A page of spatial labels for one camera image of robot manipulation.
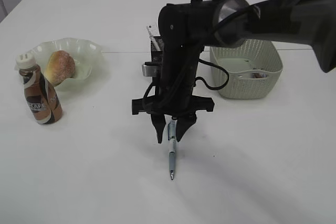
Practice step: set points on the golden bread roll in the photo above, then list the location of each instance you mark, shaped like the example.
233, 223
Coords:
60, 67

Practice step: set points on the clear plastic ruler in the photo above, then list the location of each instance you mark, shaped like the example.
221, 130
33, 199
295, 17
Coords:
153, 31

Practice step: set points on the pale green wavy glass plate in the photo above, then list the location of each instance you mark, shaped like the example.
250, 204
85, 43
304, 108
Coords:
87, 55

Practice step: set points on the paper ball pink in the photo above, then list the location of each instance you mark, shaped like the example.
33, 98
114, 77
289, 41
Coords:
258, 75

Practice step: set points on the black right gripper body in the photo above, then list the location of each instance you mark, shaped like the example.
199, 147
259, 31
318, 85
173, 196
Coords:
176, 83

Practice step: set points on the pale green plastic basket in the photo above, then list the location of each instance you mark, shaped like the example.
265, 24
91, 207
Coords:
252, 56

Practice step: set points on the blue grey click pen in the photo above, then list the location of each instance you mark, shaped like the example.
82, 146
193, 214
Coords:
171, 137

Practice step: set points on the black mesh pen holder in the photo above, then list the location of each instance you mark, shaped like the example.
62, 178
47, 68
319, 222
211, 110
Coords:
156, 56

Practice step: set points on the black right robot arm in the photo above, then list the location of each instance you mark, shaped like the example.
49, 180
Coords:
187, 28

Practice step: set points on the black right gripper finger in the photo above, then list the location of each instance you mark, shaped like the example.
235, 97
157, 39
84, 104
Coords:
158, 121
183, 124

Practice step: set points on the brown coffee bottle white cap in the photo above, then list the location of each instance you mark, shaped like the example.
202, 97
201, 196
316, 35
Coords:
40, 95

